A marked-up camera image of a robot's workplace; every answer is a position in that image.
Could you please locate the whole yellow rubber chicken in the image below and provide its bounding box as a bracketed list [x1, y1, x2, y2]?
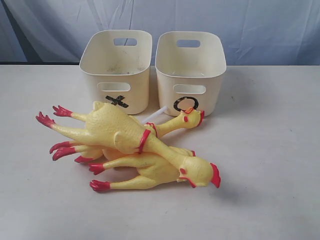
[36, 101, 221, 188]

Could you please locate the headless yellow rubber chicken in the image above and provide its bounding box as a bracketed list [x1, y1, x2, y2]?
[89, 152, 187, 192]

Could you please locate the severed chicken head with tube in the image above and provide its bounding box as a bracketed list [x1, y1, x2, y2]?
[141, 106, 168, 125]

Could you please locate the cream bin marked O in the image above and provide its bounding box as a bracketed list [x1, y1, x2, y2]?
[155, 31, 227, 116]

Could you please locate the cream bin marked X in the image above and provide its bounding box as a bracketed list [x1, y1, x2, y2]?
[79, 29, 153, 115]

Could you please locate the blue backdrop curtain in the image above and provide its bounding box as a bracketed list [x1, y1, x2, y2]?
[0, 0, 320, 65]

